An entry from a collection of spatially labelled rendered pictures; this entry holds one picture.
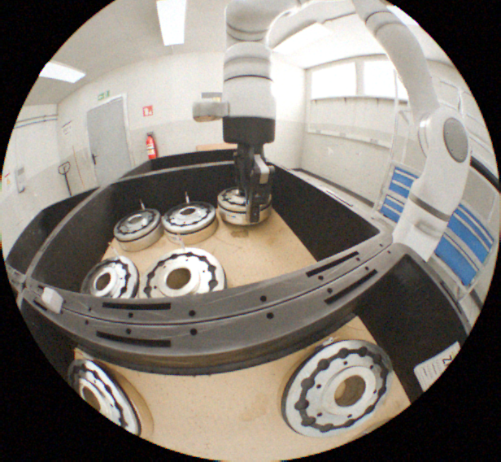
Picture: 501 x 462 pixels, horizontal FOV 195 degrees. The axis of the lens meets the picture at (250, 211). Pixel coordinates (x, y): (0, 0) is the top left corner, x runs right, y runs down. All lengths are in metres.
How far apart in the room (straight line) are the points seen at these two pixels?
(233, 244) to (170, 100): 3.09
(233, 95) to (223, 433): 0.34
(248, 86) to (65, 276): 0.34
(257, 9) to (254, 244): 0.34
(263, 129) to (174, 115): 2.98
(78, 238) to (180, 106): 3.00
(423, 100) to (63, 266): 0.59
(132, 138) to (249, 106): 3.18
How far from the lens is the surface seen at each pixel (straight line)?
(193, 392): 0.18
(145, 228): 0.29
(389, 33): 0.33
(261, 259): 0.22
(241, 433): 0.18
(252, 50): 0.21
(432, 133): 0.26
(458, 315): 0.17
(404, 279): 0.16
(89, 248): 0.32
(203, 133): 3.10
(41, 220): 0.71
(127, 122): 3.33
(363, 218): 0.16
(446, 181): 0.27
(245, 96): 0.19
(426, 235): 0.28
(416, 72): 0.33
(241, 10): 0.24
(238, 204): 0.24
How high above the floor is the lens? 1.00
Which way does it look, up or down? 31 degrees down
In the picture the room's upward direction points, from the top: straight up
